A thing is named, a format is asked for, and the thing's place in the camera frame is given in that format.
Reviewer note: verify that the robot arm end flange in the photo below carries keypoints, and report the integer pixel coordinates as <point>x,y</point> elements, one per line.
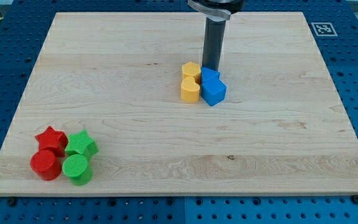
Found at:
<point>222,9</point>

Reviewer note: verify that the blue triangle block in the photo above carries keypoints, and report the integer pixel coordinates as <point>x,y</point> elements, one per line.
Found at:
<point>207,74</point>

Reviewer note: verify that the red cylinder block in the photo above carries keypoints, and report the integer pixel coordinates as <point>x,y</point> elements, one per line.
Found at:
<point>46,165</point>

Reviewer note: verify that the white fiducial marker tag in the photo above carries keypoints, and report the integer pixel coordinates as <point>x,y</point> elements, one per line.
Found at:
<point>324,29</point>

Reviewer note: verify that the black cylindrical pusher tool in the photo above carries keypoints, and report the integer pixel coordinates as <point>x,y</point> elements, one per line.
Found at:
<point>213,42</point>

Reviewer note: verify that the wooden board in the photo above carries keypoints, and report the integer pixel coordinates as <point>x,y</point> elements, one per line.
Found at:
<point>281,129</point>

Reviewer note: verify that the blue cube block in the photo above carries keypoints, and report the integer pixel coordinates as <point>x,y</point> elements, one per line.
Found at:
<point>213,91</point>

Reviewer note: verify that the yellow heart block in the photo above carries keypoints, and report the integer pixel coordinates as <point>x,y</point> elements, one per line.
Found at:
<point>190,90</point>

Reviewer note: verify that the red star block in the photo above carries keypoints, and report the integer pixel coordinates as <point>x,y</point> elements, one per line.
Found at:
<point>52,140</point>

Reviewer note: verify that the green cylinder block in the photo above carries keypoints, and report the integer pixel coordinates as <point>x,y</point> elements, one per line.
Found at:
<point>78,170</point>

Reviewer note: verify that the yellow hexagon block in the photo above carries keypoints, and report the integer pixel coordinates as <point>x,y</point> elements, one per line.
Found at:
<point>191,69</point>

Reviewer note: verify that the green star block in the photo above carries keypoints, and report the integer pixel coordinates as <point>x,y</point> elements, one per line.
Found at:
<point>81,143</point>

